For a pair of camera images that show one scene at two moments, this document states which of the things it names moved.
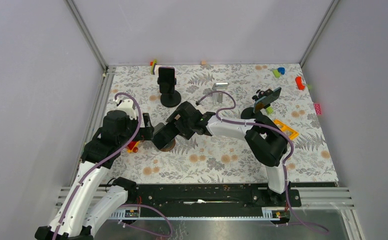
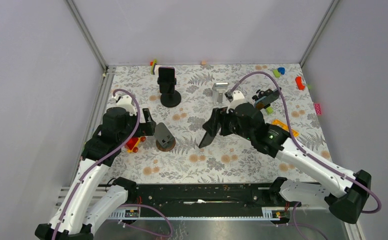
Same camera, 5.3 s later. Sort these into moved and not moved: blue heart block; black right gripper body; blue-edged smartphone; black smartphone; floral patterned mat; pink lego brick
Moved: black right gripper body; black smartphone
Not moved: pink lego brick; blue heart block; blue-edged smartphone; floral patterned mat
